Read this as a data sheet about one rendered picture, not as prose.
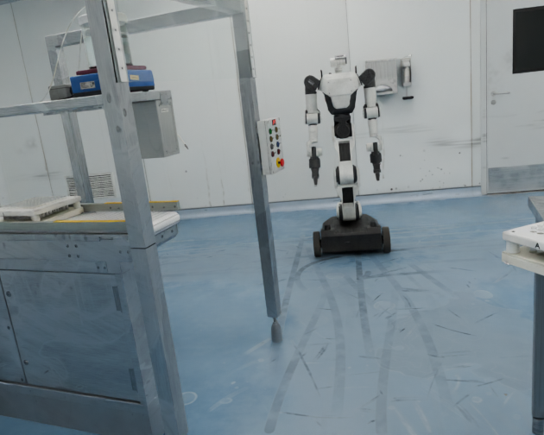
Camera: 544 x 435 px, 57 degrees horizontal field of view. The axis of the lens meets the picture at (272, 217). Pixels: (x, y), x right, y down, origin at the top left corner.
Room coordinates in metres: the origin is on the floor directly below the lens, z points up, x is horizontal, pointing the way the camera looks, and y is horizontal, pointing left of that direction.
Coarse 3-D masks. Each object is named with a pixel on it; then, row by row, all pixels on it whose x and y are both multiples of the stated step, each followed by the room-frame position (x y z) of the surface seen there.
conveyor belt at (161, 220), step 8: (80, 216) 1.94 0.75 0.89; (88, 216) 1.92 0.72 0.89; (96, 216) 1.91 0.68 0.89; (104, 216) 1.89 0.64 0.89; (112, 216) 1.87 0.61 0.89; (120, 216) 1.86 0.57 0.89; (152, 216) 1.79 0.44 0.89; (160, 216) 1.78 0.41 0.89; (168, 216) 1.78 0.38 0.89; (176, 216) 1.81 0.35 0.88; (160, 224) 1.71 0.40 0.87; (168, 224) 1.76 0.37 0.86; (16, 232) 1.81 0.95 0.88; (24, 232) 1.79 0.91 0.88; (32, 232) 1.78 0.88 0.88; (40, 232) 1.76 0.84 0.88; (48, 232) 1.75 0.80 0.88; (56, 232) 1.73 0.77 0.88; (64, 232) 1.72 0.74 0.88; (72, 232) 1.70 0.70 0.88; (80, 232) 1.69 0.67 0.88; (88, 232) 1.68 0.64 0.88; (96, 232) 1.66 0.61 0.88; (104, 232) 1.65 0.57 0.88; (112, 232) 1.64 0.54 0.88; (120, 232) 1.62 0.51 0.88
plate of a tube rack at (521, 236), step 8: (536, 224) 1.05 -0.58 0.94; (504, 232) 1.03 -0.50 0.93; (512, 232) 1.02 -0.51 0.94; (520, 232) 1.01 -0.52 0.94; (528, 232) 1.01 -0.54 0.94; (536, 232) 1.00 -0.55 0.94; (512, 240) 1.01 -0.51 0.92; (520, 240) 0.99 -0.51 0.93; (528, 240) 0.97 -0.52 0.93; (536, 240) 0.95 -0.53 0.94; (536, 248) 0.95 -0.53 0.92
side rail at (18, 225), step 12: (0, 228) 1.81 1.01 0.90; (12, 228) 1.79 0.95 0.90; (24, 228) 1.77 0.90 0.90; (36, 228) 1.74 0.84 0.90; (48, 228) 1.72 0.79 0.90; (60, 228) 1.70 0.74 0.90; (72, 228) 1.68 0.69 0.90; (84, 228) 1.66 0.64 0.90; (96, 228) 1.64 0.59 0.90; (108, 228) 1.62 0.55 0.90; (120, 228) 1.60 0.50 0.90
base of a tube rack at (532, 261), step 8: (520, 248) 1.04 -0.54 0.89; (528, 248) 1.04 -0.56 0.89; (504, 256) 1.03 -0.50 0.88; (512, 256) 1.01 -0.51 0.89; (520, 256) 0.99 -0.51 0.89; (528, 256) 0.98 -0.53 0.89; (536, 256) 0.98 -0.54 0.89; (512, 264) 1.01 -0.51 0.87; (520, 264) 0.99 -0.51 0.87; (528, 264) 0.97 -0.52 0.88; (536, 264) 0.95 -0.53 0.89; (536, 272) 0.95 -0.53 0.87
